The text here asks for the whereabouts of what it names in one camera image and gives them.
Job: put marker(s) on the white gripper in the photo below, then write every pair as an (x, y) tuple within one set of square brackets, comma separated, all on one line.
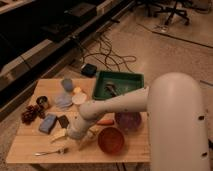
[(77, 129)]

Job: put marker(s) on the silver metal fork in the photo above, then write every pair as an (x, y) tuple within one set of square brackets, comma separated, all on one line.
[(59, 151)]

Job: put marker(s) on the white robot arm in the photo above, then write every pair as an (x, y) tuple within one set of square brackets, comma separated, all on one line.
[(177, 126)]

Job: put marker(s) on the orange red bowl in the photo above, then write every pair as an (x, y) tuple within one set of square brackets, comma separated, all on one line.
[(111, 141)]

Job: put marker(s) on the purple bowl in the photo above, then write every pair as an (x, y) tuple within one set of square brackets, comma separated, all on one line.
[(128, 121)]

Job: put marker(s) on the black rectangular block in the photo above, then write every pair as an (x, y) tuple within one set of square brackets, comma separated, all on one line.
[(63, 121)]

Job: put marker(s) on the blue sponge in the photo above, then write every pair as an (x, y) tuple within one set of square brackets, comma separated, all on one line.
[(48, 123)]

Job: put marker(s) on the light wooden table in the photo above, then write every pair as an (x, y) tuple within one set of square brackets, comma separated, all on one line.
[(28, 140)]

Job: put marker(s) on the light blue plate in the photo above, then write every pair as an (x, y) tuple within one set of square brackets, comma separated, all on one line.
[(63, 100)]

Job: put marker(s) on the white plastic cup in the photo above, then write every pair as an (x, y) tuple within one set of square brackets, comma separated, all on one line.
[(79, 97)]

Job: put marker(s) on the orange carrot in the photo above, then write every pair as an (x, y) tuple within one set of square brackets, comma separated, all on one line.
[(105, 122)]

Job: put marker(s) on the small metal tin can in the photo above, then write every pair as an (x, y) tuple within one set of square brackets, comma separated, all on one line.
[(42, 101)]

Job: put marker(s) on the dark red grape bunch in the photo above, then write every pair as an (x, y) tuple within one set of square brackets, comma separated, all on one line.
[(31, 113)]

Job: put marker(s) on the blue plastic cup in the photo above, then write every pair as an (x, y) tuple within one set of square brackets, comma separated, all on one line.
[(67, 84)]

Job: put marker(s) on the grey object in tray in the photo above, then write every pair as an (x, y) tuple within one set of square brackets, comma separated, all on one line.
[(111, 89)]

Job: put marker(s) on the green plastic tray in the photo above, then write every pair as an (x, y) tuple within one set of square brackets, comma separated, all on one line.
[(124, 82)]

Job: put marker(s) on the black power adapter box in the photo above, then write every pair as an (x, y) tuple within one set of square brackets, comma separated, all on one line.
[(89, 70)]

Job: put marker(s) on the black device on shelf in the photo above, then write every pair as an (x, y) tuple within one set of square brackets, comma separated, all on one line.
[(81, 9)]

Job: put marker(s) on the black office chair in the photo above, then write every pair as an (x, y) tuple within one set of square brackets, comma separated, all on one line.
[(171, 10)]

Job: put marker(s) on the long metal shelf rail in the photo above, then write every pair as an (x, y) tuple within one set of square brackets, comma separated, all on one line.
[(31, 30)]

